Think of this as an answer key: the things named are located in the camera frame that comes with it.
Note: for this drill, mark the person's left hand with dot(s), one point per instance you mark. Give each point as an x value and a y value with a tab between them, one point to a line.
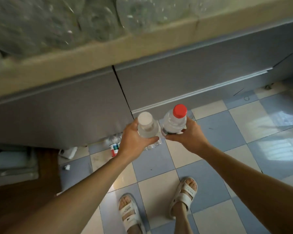
131	143

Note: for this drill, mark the person's right hand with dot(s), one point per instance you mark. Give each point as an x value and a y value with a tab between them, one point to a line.
191	140

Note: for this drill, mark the pile of bottles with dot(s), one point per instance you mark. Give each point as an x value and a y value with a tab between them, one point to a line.
114	148

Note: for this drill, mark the clear white-capped bottle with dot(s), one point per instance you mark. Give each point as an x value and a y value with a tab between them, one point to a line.
145	118

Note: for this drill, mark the red-cap water bottle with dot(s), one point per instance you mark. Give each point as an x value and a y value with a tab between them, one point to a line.
180	110

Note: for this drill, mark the row of bottles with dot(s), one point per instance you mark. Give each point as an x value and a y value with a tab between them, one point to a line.
63	21

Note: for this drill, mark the person's left forearm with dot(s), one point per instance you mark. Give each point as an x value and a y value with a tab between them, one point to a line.
75	199

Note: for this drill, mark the person's right forearm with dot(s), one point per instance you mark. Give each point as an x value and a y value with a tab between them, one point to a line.
254	187

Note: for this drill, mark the person's right foot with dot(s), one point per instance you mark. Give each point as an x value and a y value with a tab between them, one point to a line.
191	185

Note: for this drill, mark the person's foot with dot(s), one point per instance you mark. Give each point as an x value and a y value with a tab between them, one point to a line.
191	185
124	202

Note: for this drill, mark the person's left foot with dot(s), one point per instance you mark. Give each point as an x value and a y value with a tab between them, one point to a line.
124	202

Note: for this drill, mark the grey base cabinet door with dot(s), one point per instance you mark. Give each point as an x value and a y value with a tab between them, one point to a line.
63	114

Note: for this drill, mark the white sandal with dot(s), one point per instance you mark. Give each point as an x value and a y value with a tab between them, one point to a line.
130	216
184	198

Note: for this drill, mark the white torn cardboard box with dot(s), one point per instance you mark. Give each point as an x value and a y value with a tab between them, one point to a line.
68	153

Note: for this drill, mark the crumpled white tissue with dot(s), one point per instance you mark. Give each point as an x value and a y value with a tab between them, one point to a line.
67	167

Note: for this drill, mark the beige table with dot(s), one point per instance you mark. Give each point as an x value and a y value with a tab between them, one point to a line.
112	53

